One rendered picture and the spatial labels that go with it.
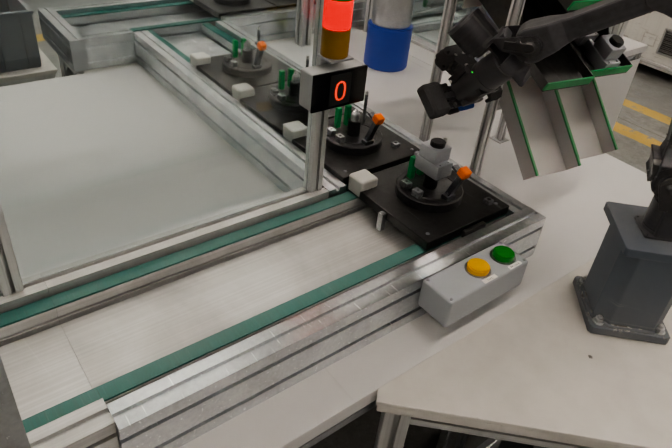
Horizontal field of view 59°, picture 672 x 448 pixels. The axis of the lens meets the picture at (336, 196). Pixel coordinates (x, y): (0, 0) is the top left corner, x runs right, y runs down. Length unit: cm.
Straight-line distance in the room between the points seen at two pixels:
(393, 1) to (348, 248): 109
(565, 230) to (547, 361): 42
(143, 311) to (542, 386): 67
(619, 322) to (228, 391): 72
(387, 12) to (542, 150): 87
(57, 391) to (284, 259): 43
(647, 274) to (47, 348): 98
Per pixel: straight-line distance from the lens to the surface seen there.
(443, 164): 119
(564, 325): 121
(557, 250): 139
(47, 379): 97
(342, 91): 108
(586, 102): 157
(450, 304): 102
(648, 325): 124
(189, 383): 87
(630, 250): 110
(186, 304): 103
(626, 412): 112
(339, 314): 96
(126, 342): 99
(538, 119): 142
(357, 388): 99
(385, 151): 138
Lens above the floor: 164
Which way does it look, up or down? 34 degrees down
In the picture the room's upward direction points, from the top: 6 degrees clockwise
